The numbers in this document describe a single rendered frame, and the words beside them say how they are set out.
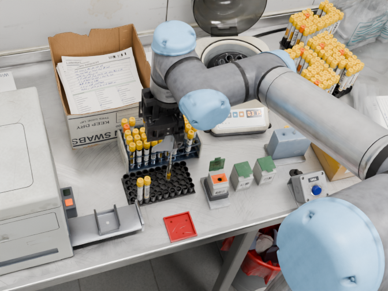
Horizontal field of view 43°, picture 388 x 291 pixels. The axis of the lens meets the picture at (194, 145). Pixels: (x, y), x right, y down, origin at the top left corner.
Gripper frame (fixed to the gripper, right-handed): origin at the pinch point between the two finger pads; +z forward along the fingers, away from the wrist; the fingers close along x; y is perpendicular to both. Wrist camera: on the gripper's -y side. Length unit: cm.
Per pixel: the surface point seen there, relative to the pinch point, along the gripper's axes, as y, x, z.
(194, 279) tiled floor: -18, 0, 105
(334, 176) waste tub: -43.1, 11.1, 14.7
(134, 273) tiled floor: 6, -9, 105
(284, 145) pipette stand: -31.4, 1.1, 9.8
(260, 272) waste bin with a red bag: -33, 15, 69
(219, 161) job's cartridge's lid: -11.8, 3.3, 7.0
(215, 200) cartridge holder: -10.0, 8.7, 16.1
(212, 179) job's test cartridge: -9.5, 6.0, 10.0
